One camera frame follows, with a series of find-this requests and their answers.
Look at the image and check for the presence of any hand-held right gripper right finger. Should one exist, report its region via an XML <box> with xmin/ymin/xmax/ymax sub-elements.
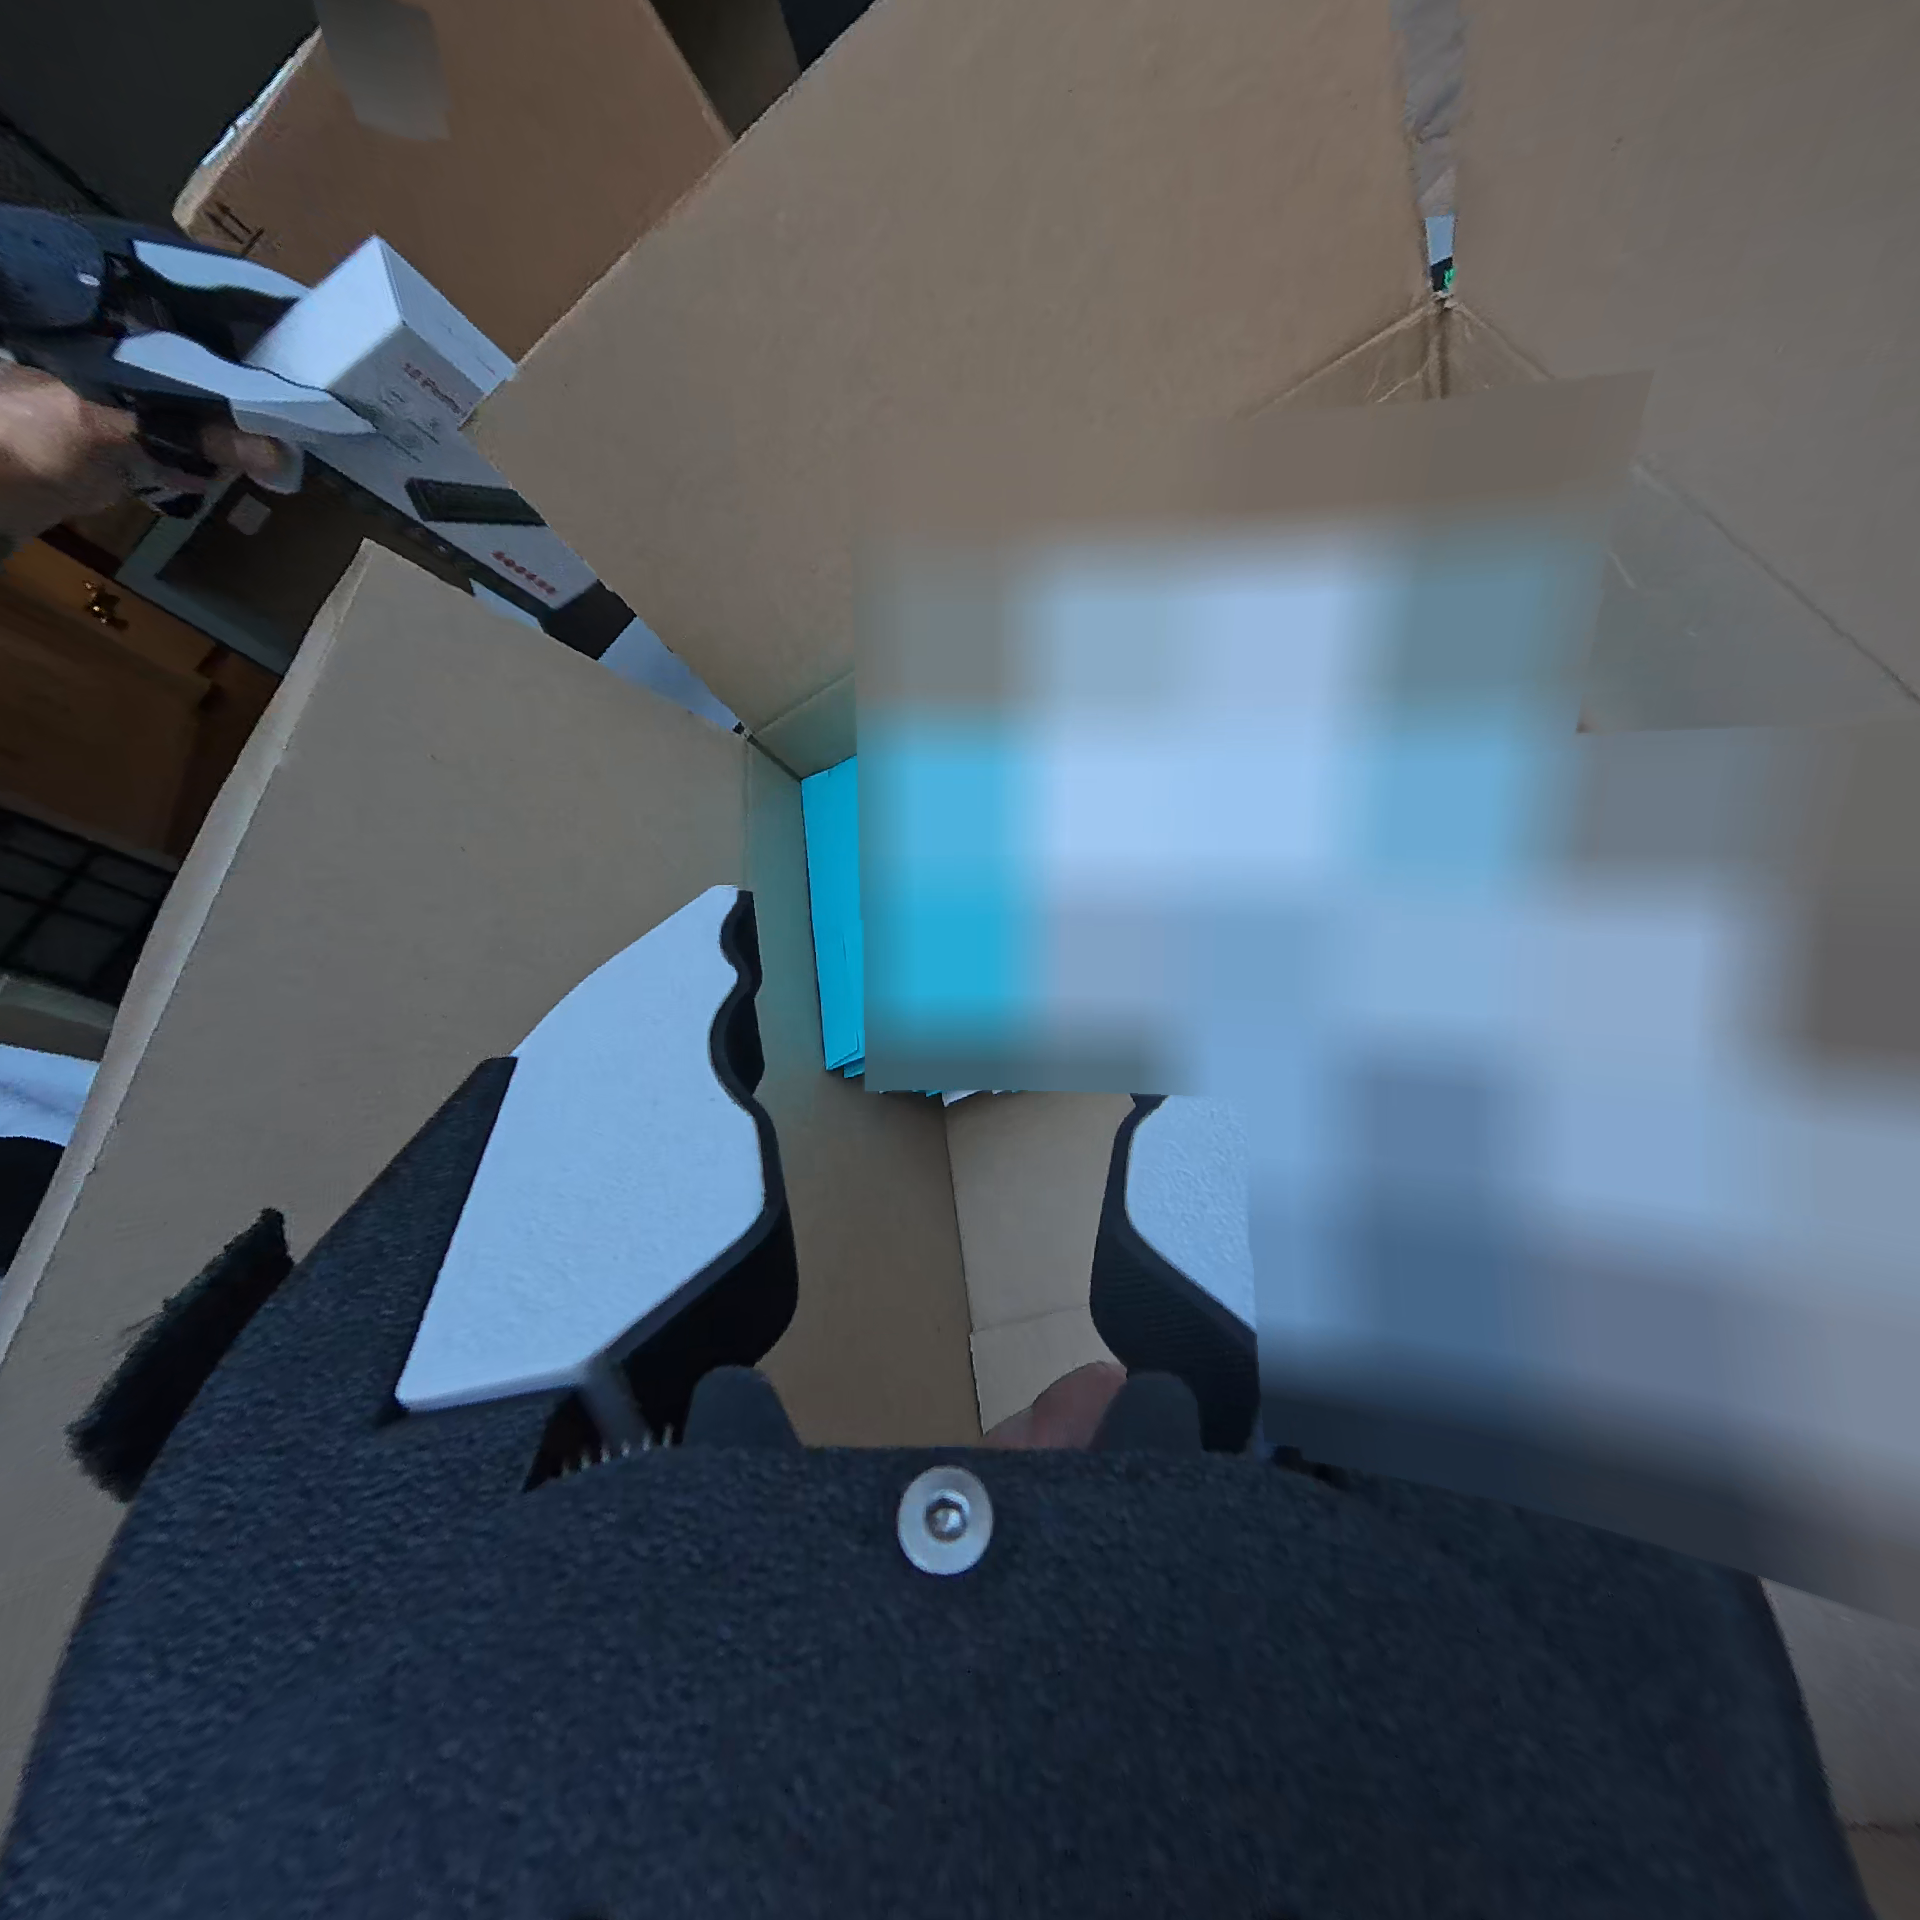
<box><xmin>1089</xmin><ymin>1094</ymin><xmax>1259</xmax><ymax>1454</ymax></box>

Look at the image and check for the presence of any person's left hand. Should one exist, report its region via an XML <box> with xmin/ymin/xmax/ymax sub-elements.
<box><xmin>0</xmin><ymin>362</ymin><xmax>306</xmax><ymax>555</ymax></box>

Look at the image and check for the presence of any dark paned window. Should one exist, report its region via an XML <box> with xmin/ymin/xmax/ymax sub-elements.
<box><xmin>0</xmin><ymin>811</ymin><xmax>174</xmax><ymax>1001</ymax></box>

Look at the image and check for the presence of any cardboard box with arrow mark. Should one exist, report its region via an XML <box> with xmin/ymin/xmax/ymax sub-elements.
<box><xmin>172</xmin><ymin>0</ymin><xmax>740</xmax><ymax>371</ymax></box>

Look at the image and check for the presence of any white product box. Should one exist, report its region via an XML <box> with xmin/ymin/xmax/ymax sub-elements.
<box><xmin>241</xmin><ymin>237</ymin><xmax>635</xmax><ymax>666</ymax></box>

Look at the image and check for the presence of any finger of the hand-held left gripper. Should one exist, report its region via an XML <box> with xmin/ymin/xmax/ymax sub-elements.
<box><xmin>120</xmin><ymin>237</ymin><xmax>314</xmax><ymax>336</ymax></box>
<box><xmin>107</xmin><ymin>330</ymin><xmax>396</xmax><ymax>444</ymax></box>

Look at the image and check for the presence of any person's right hand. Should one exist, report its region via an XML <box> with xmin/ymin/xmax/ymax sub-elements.
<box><xmin>985</xmin><ymin>1359</ymin><xmax>1129</xmax><ymax>1452</ymax></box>

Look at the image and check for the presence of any grey table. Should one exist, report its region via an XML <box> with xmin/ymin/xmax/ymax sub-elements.
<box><xmin>116</xmin><ymin>464</ymin><xmax>369</xmax><ymax>679</ymax></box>

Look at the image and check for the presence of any wooden cabinet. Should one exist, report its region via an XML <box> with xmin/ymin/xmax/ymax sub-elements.
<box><xmin>0</xmin><ymin>524</ymin><xmax>272</xmax><ymax>821</ymax></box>

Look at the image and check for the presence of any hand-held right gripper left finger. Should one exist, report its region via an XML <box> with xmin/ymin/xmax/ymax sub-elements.
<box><xmin>394</xmin><ymin>884</ymin><xmax>801</xmax><ymax>1425</ymax></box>

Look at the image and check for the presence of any large cardboard box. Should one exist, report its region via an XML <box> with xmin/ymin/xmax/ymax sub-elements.
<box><xmin>0</xmin><ymin>0</ymin><xmax>1920</xmax><ymax>1920</ymax></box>

